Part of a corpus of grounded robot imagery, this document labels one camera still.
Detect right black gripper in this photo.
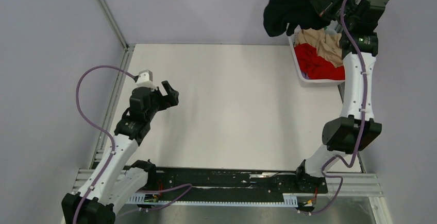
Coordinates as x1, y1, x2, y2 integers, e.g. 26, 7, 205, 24
309, 0, 356, 29

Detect black t shirt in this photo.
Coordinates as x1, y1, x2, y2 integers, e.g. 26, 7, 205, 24
263, 0, 330, 37

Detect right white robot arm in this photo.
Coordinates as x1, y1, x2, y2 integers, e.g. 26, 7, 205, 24
294, 0, 389, 192

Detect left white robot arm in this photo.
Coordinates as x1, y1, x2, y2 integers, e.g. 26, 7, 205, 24
61, 81, 179, 223

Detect green garment in basket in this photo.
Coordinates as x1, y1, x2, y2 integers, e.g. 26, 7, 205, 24
324, 26, 338, 35

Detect white laundry basket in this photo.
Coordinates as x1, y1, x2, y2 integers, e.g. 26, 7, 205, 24
288, 25, 345, 88

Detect beige t shirt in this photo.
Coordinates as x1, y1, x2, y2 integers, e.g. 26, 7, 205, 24
294, 29, 343, 68

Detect red t shirt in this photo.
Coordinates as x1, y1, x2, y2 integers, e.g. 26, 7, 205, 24
295, 44, 345, 80

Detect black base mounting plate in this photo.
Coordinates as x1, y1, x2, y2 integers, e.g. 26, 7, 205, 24
137, 167, 328, 202

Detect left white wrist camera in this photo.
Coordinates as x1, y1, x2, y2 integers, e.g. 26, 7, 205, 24
135, 70, 158, 91

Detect left aluminium corner post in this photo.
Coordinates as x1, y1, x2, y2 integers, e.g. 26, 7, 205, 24
97, 0, 129, 51

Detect white slotted cable duct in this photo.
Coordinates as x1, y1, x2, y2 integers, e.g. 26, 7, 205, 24
126, 193, 298, 208

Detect aluminium front frame rail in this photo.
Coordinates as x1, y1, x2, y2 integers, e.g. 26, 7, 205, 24
72, 169, 384, 197

